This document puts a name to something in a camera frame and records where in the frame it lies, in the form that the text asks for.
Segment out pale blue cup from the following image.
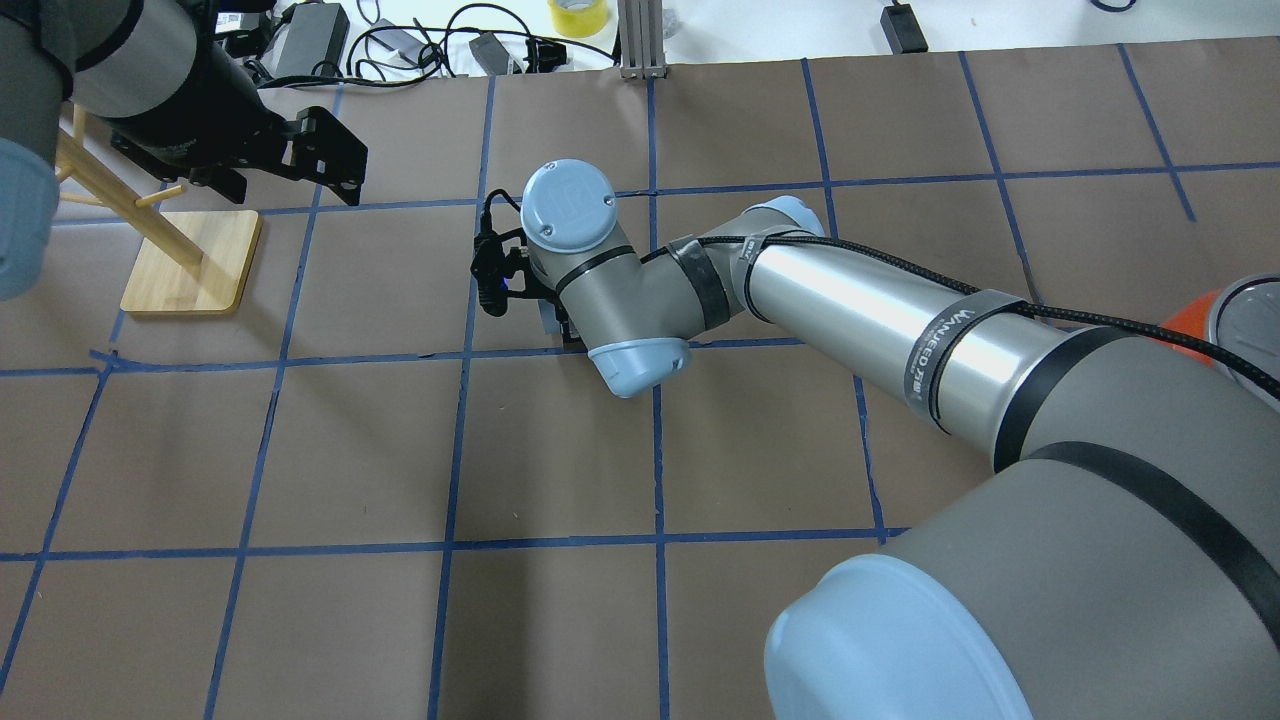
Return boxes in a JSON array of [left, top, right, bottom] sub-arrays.
[[538, 299, 577, 343]]

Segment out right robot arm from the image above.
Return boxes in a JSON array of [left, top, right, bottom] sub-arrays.
[[470, 159, 1279, 719]]

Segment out tangled black cables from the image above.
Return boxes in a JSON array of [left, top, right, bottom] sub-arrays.
[[346, 3, 621, 88]]

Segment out small black adapter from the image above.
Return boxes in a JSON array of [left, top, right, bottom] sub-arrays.
[[879, 1, 929, 55]]

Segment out aluminium frame post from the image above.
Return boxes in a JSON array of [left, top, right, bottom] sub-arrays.
[[616, 0, 668, 81]]

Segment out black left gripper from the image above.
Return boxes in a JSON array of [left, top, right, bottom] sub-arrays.
[[100, 35, 369, 208]]

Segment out orange can with silver lid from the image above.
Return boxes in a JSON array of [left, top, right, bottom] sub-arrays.
[[1149, 272, 1279, 420]]

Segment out wooden mug tree stand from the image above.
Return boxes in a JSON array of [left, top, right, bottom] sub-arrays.
[[55, 105, 262, 316]]

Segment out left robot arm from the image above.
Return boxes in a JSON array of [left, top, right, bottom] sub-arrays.
[[1, 1, 369, 300]]

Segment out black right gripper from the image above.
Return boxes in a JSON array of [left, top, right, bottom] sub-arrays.
[[470, 190, 581, 346]]

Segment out black power brick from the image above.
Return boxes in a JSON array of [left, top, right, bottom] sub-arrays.
[[273, 1, 349, 78]]

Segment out yellow tape roll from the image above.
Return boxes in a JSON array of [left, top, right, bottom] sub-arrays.
[[547, 0, 609, 38]]

